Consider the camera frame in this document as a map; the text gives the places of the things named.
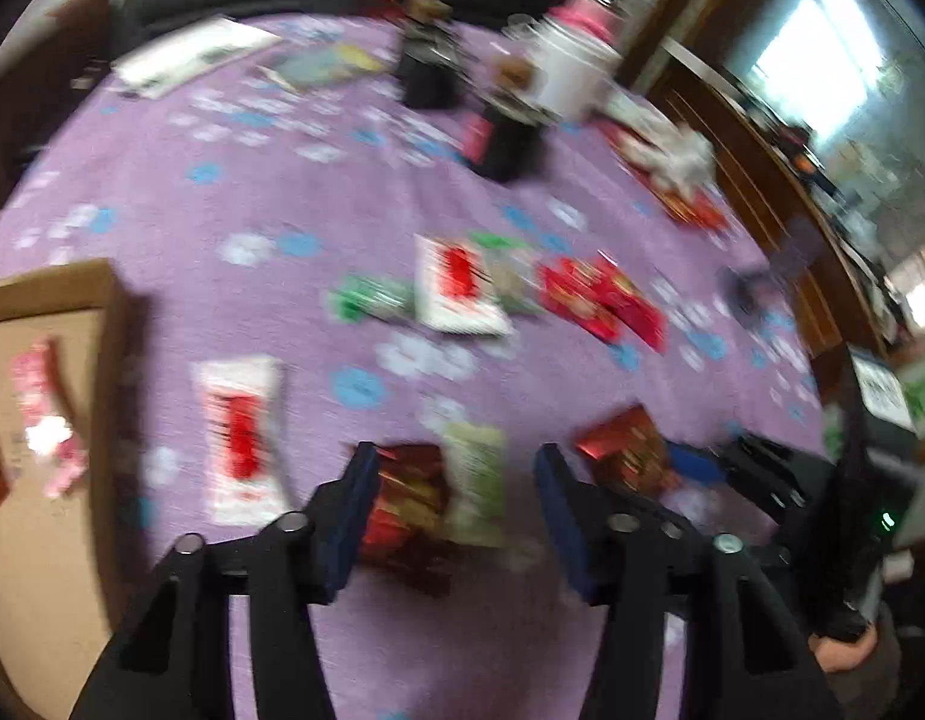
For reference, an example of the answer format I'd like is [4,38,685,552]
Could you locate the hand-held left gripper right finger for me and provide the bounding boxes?
[536,444,846,720]

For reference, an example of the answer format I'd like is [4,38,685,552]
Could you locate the red brown snack packet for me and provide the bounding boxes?
[573,403,683,497]

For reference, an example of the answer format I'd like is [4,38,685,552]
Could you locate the dark grey cap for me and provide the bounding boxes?
[719,265,780,317]

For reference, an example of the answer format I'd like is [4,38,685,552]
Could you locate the black cylinder container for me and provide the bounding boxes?
[397,11,465,111]
[473,75,548,182]

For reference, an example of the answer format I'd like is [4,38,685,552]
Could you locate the person's right hand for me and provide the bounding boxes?
[811,626,884,674]

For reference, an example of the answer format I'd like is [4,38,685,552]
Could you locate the wooden cabinet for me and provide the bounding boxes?
[620,0,925,406]

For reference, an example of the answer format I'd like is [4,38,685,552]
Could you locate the pale green snack packet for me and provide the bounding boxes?
[442,420,509,550]

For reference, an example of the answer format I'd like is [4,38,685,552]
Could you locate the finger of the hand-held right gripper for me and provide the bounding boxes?
[734,430,834,475]
[668,444,807,527]

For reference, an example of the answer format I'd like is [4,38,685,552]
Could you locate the dark red snack packet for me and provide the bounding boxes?
[358,442,452,590]

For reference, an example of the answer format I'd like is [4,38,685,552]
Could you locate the white papers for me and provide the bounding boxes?
[112,15,281,100]

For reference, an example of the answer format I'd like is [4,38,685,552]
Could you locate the clear snack packet green top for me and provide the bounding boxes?
[470,231,548,317]

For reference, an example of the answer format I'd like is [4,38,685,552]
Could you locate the purple floral tablecloth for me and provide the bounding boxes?
[0,11,830,720]

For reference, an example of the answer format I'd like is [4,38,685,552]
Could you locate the white snack packet red print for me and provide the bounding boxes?
[413,232,513,336]
[191,355,293,527]

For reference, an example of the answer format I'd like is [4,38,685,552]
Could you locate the white plastic jar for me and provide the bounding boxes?
[528,15,623,126]

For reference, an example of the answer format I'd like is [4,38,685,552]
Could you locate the grey booklet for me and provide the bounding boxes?
[259,43,390,92]

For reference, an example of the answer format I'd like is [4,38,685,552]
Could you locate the pink knit-sleeved cup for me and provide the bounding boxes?
[551,0,623,42]

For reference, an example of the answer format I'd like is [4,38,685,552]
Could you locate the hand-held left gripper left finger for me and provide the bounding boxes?
[68,442,381,720]

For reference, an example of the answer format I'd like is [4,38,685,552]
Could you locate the white gloves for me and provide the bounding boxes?
[620,105,717,192]

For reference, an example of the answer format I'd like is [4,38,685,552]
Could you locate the brown wooden chair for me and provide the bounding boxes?
[0,0,117,181]

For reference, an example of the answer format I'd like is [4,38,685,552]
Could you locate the red gold-trimmed cloth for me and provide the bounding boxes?
[603,118,728,232]

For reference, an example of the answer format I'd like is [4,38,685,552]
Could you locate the brown cardboard box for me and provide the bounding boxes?
[0,259,137,720]

